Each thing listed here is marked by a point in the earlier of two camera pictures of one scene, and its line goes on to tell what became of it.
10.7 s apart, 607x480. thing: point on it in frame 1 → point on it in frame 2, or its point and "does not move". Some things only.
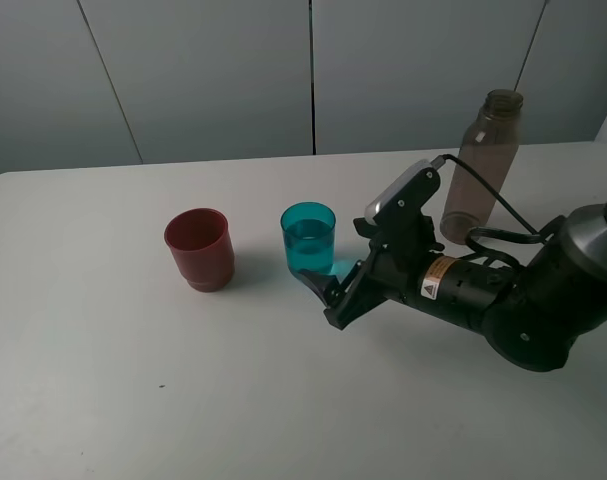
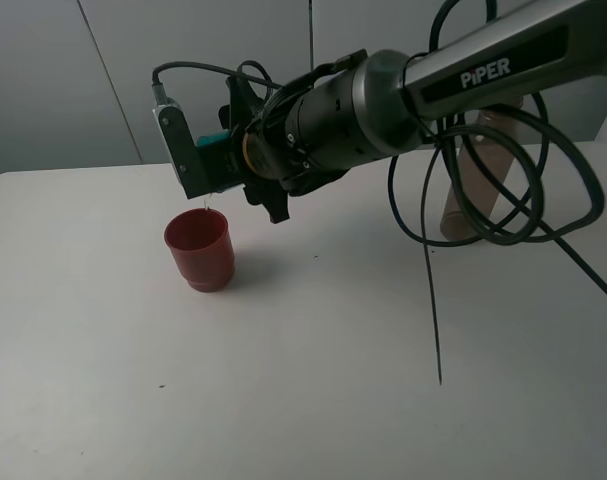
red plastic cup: (201, 243) does not move
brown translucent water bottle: (491, 143) does not move
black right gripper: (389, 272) → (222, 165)
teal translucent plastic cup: (309, 231) → (212, 138)
